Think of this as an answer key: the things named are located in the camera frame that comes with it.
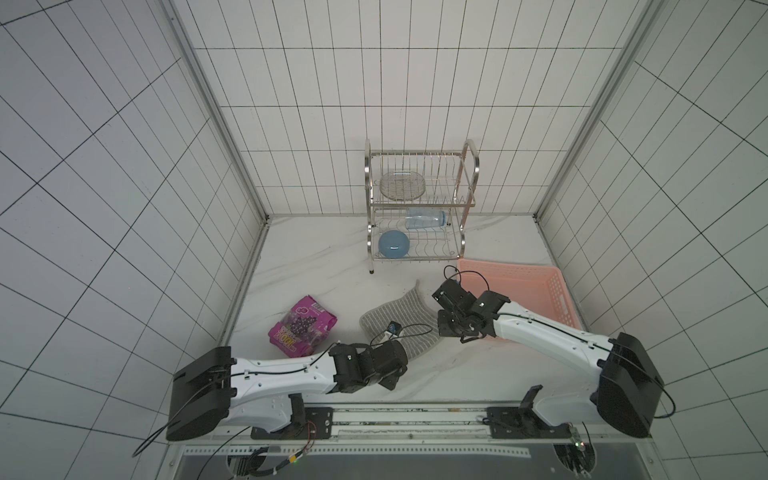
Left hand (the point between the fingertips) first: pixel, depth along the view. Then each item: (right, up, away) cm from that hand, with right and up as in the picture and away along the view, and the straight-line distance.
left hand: (385, 369), depth 78 cm
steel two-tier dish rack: (+10, +46, +7) cm, 48 cm away
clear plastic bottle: (+15, +43, +33) cm, 56 cm away
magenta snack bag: (-24, +9, +6) cm, 26 cm away
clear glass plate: (+5, +52, +13) cm, 54 cm away
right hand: (+14, +10, +4) cm, 18 cm away
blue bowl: (+3, +33, +22) cm, 40 cm away
